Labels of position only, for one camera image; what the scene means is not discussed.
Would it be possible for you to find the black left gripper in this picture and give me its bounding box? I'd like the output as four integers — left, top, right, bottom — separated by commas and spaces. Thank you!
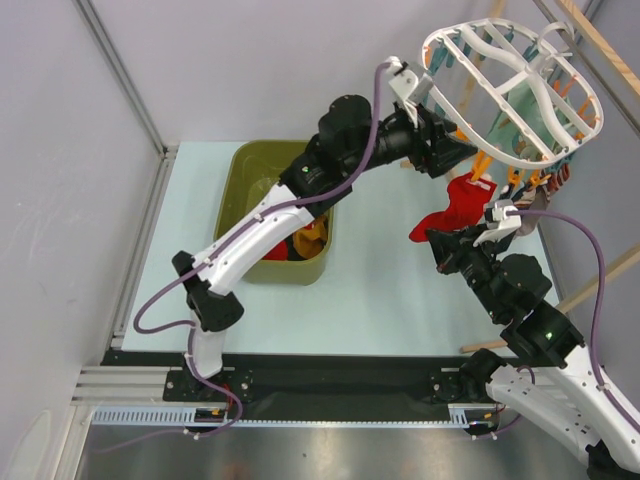
342, 100, 477, 179

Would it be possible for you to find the red patterned sock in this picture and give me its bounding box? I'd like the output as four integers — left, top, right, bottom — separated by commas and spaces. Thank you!
263, 240, 289, 261
408, 172, 497, 243

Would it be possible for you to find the white round clip hanger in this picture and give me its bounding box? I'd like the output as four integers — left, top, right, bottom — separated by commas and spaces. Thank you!
419, 18, 604, 170

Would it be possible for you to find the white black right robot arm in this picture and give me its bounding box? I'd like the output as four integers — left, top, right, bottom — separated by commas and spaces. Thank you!
427, 225, 639, 479

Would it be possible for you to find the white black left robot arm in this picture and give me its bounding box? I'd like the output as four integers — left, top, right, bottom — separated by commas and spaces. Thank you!
172, 95, 477, 400

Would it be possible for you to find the wooden hanger stand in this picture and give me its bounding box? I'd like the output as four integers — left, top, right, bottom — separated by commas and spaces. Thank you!
399, 0, 640, 354

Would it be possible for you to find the mint green cloth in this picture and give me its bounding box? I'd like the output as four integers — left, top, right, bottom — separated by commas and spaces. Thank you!
487, 83, 556, 162

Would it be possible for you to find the grey beige sock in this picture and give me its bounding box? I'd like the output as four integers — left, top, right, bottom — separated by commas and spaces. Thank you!
516, 190, 550, 237

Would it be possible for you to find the olive green plastic basket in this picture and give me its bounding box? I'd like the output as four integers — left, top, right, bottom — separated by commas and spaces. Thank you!
214, 140, 335, 286

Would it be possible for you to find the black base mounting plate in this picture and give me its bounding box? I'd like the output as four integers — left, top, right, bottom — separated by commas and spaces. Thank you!
102, 350, 490, 414

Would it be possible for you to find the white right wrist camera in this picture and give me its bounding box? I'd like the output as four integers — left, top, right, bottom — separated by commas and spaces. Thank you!
473, 199, 521, 247

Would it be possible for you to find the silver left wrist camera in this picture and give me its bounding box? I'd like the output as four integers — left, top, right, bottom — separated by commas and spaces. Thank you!
387, 56, 433, 128

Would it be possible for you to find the white slotted cable duct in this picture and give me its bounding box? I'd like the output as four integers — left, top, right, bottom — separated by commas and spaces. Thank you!
91, 404, 497, 431

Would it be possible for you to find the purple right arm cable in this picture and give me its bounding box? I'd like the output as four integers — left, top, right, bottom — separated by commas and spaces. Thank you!
469, 209, 640, 441

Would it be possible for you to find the aluminium frame post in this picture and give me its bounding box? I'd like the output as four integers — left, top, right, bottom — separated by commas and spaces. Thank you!
72, 0, 168, 158

